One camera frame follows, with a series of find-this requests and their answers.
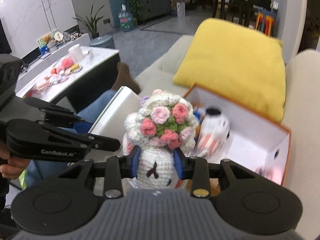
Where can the water bottle jug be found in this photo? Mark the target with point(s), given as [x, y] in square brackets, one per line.
[125, 19]

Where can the white marble coffee table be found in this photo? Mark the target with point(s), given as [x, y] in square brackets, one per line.
[98, 74]

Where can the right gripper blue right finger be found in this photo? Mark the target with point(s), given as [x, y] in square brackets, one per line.
[179, 163]

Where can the crochet flower doll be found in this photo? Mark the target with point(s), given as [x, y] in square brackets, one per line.
[164, 122]

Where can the brown sock foot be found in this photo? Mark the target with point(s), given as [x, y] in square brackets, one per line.
[124, 78]

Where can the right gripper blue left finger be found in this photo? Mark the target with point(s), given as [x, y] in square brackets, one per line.
[134, 155]

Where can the person left hand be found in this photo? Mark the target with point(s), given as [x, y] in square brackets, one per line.
[14, 166]

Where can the dark dining chair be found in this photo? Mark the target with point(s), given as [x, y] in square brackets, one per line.
[245, 10]

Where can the orange storage box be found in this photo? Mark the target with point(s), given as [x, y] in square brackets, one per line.
[253, 140]

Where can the white striped plush toy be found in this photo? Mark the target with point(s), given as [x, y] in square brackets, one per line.
[214, 131]

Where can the yellow cushion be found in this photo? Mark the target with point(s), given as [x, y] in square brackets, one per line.
[241, 64]

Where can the grey round stool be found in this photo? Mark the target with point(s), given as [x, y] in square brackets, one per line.
[105, 41]

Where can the green potted plant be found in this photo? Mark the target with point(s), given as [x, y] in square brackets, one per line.
[91, 21]

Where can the brown dog plush toy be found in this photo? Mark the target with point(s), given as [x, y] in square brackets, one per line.
[198, 112]

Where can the dark sideboard cabinet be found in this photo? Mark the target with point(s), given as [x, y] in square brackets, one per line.
[151, 9]

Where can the pink plush toy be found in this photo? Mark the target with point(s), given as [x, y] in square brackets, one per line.
[66, 63]

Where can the white paper roll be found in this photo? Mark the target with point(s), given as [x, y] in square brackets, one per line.
[76, 53]

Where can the red feather toy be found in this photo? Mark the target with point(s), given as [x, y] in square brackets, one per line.
[31, 92]

